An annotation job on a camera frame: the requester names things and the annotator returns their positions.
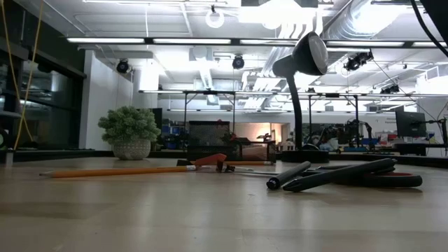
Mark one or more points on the black binder clip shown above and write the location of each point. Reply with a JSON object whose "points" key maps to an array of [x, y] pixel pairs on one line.
{"points": [[182, 162], [224, 168]]}

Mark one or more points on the black pen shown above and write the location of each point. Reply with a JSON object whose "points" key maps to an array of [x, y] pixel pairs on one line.
{"points": [[336, 175], [287, 175], [332, 167]]}

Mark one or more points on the yellow wooden pencil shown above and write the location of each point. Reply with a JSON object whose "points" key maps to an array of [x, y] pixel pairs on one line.
{"points": [[115, 171]]}

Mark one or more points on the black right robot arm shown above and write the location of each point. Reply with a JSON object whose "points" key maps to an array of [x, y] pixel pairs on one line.
{"points": [[437, 14]]}

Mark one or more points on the black mesh desk organizer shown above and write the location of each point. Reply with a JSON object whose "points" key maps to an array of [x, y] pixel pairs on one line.
{"points": [[196, 140]]}

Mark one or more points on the black gooseneck desk lamp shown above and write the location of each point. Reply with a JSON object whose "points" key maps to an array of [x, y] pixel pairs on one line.
{"points": [[297, 105]]}

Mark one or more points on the ceiling light strip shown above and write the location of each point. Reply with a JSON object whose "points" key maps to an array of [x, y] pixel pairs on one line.
{"points": [[364, 43], [105, 40], [192, 41]]}

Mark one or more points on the green artificial potted plant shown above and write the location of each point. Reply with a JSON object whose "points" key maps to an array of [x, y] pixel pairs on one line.
{"points": [[129, 129]]}

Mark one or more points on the black computer monitor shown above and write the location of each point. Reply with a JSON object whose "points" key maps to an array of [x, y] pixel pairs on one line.
{"points": [[411, 124]]}

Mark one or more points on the black metal rig frame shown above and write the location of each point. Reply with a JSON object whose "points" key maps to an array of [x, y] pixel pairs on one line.
{"points": [[210, 92], [332, 94]]}

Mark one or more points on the black ceiling camera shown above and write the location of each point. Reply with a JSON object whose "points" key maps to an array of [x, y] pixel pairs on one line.
{"points": [[123, 66], [357, 61], [238, 62]]}

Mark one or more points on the silver ventilation duct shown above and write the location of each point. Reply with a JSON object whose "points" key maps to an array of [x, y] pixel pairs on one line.
{"points": [[350, 21]]}

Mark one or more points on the black aluminium table frame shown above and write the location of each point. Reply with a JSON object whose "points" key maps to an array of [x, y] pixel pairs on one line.
{"points": [[52, 154]]}

